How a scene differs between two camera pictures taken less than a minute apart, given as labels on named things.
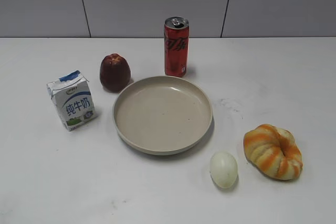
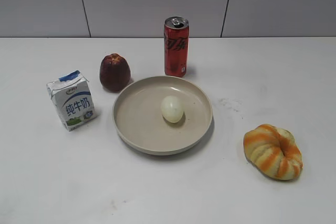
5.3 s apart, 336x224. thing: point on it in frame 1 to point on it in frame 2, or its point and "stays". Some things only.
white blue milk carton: (72, 92) stays
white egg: (223, 169) to (172, 109)
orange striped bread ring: (272, 150) stays
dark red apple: (114, 73) stays
